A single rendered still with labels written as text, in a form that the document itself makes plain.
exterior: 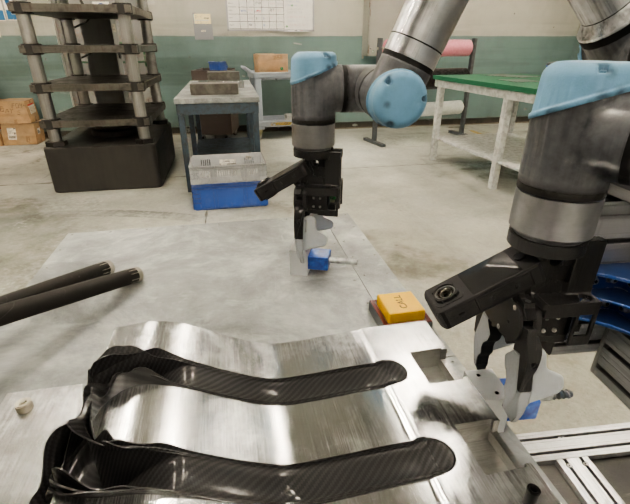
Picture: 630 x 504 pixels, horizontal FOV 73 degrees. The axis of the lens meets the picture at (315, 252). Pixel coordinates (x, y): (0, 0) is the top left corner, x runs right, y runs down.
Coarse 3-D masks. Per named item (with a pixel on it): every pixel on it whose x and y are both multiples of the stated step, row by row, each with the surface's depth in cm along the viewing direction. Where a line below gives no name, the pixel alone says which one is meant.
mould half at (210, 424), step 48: (144, 336) 45; (192, 336) 47; (336, 336) 53; (384, 336) 53; (432, 336) 53; (432, 384) 45; (0, 432) 43; (48, 432) 43; (96, 432) 34; (144, 432) 34; (192, 432) 36; (240, 432) 39; (288, 432) 40; (336, 432) 40; (384, 432) 40; (432, 432) 40; (0, 480) 39; (432, 480) 36; (480, 480) 35; (528, 480) 35
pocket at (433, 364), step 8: (416, 352) 50; (424, 352) 50; (432, 352) 51; (440, 352) 51; (416, 360) 51; (424, 360) 51; (432, 360) 51; (440, 360) 51; (424, 368) 51; (432, 368) 51; (440, 368) 51; (448, 368) 50; (432, 376) 50; (440, 376) 50; (448, 376) 49; (456, 376) 48
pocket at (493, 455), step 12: (492, 420) 41; (468, 432) 41; (480, 432) 42; (492, 432) 42; (468, 444) 42; (480, 444) 42; (492, 444) 41; (504, 444) 40; (480, 456) 40; (492, 456) 40; (504, 456) 40; (492, 468) 39; (504, 468) 39; (516, 468) 38
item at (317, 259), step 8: (296, 256) 83; (312, 256) 83; (320, 256) 83; (328, 256) 83; (296, 264) 84; (304, 264) 84; (312, 264) 84; (320, 264) 83; (328, 264) 84; (352, 264) 84; (296, 272) 85; (304, 272) 84
